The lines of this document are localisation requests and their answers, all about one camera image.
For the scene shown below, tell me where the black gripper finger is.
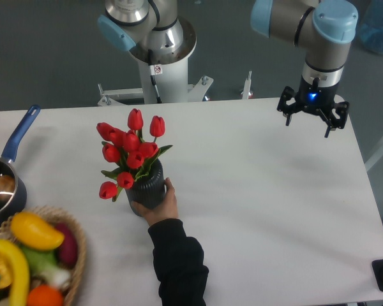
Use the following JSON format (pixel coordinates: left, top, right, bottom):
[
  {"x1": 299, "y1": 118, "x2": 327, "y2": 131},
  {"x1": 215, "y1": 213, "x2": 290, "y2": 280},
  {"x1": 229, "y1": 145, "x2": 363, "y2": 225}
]
[
  {"x1": 319, "y1": 101, "x2": 350, "y2": 138},
  {"x1": 277, "y1": 86, "x2": 303, "y2": 126}
]

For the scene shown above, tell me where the blue handled saucepan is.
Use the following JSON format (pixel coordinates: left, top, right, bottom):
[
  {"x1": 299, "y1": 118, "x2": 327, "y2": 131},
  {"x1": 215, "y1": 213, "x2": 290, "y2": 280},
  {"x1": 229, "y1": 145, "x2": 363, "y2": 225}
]
[{"x1": 0, "y1": 105, "x2": 41, "y2": 226}]

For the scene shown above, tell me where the person's bare hand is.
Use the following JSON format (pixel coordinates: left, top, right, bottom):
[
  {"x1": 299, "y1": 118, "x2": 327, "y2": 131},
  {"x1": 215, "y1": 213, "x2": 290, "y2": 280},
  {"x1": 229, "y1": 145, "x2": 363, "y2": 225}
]
[{"x1": 130, "y1": 177, "x2": 179, "y2": 227}]

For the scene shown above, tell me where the orange fruit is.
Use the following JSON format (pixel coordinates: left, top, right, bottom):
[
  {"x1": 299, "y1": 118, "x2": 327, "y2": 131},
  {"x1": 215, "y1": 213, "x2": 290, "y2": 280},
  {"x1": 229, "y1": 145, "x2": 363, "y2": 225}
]
[{"x1": 27, "y1": 285, "x2": 64, "y2": 306}]

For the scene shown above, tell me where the yellow banana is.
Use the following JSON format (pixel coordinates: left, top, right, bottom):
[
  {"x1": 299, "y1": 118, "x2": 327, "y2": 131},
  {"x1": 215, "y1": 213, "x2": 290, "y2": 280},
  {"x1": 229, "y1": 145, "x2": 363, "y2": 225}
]
[{"x1": 0, "y1": 239, "x2": 30, "y2": 306}]

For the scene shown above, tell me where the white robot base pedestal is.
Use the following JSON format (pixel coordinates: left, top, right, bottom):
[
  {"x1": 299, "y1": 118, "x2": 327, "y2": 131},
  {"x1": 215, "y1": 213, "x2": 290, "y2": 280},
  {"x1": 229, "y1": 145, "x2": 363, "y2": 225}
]
[{"x1": 97, "y1": 1, "x2": 213, "y2": 104}]

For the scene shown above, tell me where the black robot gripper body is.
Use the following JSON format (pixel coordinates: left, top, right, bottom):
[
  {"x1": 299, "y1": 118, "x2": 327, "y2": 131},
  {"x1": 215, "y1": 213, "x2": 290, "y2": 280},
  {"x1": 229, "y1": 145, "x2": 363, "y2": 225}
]
[{"x1": 296, "y1": 76, "x2": 339, "y2": 114}]

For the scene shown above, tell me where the woven wicker basket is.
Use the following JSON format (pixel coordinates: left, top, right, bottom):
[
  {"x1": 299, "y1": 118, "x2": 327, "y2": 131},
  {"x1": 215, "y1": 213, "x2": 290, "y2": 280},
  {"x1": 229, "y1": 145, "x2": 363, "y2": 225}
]
[{"x1": 0, "y1": 206, "x2": 86, "y2": 305}]

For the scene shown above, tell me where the dark grey ribbed vase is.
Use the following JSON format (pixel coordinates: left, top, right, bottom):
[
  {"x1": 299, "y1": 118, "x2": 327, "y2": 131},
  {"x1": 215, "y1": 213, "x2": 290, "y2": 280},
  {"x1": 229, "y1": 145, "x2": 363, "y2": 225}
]
[{"x1": 125, "y1": 159, "x2": 166, "y2": 217}]

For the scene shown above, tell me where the green lettuce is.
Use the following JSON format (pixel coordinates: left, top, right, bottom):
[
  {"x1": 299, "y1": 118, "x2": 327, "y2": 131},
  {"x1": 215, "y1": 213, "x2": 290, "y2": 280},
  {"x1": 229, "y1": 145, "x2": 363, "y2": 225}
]
[{"x1": 20, "y1": 245, "x2": 71, "y2": 291}]

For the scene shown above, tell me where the black sleeved forearm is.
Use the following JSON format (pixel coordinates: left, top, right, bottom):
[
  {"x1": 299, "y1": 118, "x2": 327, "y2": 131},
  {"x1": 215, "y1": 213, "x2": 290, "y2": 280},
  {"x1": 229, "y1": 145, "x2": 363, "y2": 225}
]
[{"x1": 148, "y1": 219, "x2": 209, "y2": 305}]

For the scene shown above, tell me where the red tulip bouquet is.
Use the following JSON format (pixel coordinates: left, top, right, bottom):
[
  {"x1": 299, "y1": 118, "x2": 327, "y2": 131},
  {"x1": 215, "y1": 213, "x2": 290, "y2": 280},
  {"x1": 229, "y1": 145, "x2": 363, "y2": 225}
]
[{"x1": 96, "y1": 108, "x2": 172, "y2": 201}]

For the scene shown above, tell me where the purple red onion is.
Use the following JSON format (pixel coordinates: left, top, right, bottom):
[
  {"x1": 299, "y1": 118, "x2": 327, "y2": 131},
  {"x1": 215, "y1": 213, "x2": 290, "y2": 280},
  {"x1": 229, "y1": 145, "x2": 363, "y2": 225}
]
[{"x1": 55, "y1": 223, "x2": 78, "y2": 268}]

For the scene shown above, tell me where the yellow mango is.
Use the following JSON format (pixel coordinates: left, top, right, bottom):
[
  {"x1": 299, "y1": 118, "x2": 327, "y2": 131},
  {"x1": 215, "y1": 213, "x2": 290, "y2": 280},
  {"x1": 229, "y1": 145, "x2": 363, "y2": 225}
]
[{"x1": 10, "y1": 212, "x2": 64, "y2": 251}]

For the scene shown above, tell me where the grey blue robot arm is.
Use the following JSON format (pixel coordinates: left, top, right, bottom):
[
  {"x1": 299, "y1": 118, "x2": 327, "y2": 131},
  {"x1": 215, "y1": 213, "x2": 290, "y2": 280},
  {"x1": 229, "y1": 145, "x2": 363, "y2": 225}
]
[{"x1": 250, "y1": 1, "x2": 358, "y2": 135}]

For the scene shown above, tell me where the blue transparent container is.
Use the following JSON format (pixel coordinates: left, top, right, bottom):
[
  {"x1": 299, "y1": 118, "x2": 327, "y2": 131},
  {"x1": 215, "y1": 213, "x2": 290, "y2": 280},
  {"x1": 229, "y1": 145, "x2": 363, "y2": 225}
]
[{"x1": 359, "y1": 0, "x2": 383, "y2": 55}]

